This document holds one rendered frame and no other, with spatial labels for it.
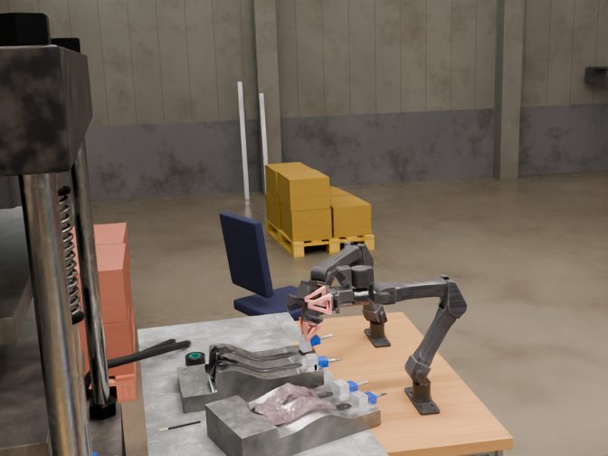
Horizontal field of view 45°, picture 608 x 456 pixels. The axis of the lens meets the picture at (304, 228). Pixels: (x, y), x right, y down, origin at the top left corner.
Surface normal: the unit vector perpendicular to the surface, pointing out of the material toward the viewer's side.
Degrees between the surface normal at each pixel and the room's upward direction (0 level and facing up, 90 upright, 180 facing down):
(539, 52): 90
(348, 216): 90
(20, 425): 0
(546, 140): 90
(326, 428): 90
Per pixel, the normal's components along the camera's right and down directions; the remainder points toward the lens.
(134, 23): 0.16, 0.22
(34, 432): -0.04, -0.97
